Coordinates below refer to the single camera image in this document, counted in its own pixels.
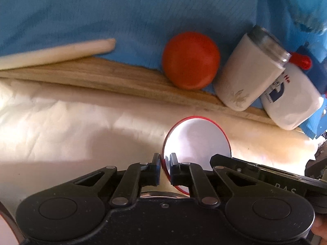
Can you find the white bottle with red cap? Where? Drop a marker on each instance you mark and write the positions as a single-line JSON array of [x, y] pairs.
[[288, 102]]

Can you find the dark blue cloth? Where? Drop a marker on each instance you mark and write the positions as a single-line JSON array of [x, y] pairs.
[[318, 63]]

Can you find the white bowl with red rim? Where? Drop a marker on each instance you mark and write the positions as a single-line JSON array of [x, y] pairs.
[[196, 143]]

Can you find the cream rolling pin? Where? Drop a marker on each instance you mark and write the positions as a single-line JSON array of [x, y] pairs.
[[51, 55]]

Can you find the wooden cutting board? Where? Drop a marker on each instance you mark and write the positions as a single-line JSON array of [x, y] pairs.
[[102, 79]]

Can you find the person's right hand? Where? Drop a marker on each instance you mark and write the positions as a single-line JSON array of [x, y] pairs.
[[320, 227]]

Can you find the steel bowl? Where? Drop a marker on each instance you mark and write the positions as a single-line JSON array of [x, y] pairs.
[[158, 195]]

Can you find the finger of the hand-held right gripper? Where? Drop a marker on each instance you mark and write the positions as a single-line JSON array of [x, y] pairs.
[[230, 162]]

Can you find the white tumbler with steel rim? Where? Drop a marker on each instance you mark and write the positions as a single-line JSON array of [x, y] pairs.
[[245, 76]]

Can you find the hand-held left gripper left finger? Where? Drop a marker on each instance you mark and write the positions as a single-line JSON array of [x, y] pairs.
[[156, 169]]

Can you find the red tomato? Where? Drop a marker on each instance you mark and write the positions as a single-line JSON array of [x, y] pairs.
[[191, 61]]

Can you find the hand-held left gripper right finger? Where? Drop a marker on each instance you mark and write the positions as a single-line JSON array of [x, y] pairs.
[[174, 169]]

